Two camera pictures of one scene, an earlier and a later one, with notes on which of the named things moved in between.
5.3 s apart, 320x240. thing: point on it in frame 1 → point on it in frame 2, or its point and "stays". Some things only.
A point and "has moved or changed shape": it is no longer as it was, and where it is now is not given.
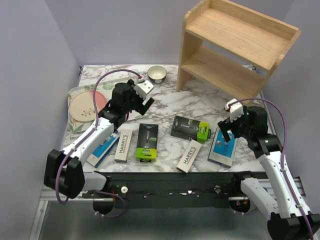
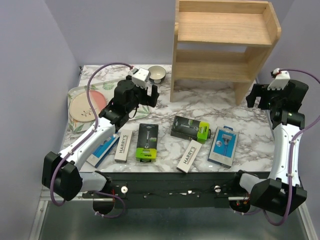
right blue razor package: [221, 152] stays
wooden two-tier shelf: [232, 48] has moved or changed shape
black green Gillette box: [147, 141] stays
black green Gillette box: [198, 131] stays
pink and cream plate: [81, 106] stays
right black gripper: [224, 127] → [260, 90]
